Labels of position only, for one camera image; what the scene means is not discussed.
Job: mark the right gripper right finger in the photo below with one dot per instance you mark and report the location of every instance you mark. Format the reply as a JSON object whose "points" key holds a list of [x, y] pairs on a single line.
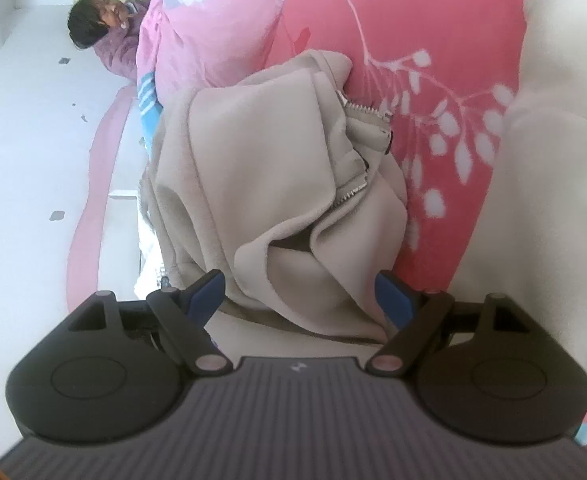
{"points": [[416, 317]]}

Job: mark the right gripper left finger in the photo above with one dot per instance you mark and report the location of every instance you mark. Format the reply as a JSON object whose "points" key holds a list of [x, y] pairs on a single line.
{"points": [[183, 314]]}

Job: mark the beige zip hoodie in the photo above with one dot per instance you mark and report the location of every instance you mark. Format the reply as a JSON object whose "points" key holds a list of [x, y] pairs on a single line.
{"points": [[286, 187]]}

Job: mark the pink white headboard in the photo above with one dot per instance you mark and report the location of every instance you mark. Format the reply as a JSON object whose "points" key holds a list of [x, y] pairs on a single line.
{"points": [[105, 247]]}

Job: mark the blue pillow with stripes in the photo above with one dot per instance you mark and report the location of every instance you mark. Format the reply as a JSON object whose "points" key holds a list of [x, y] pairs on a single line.
{"points": [[149, 107]]}

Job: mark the pink grey floral duvet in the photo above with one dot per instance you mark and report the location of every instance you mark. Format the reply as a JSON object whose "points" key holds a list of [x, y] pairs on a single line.
{"points": [[202, 43]]}

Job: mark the woman in purple jacket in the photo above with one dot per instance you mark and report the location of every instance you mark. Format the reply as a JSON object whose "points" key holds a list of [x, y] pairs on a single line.
{"points": [[111, 28]]}

